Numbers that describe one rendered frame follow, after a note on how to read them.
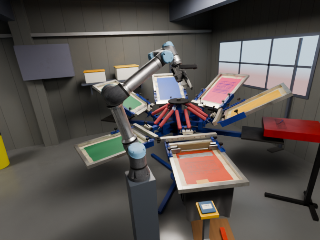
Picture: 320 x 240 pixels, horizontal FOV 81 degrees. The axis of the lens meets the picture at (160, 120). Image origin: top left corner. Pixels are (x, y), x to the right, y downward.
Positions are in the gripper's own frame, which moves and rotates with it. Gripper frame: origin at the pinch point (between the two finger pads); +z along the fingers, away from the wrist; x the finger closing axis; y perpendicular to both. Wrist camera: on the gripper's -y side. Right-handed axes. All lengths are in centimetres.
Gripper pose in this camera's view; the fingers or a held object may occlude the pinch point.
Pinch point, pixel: (192, 88)
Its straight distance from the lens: 129.5
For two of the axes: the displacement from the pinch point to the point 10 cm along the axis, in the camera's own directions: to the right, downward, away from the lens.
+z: 4.4, 9.0, -0.4
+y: -8.7, 4.4, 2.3
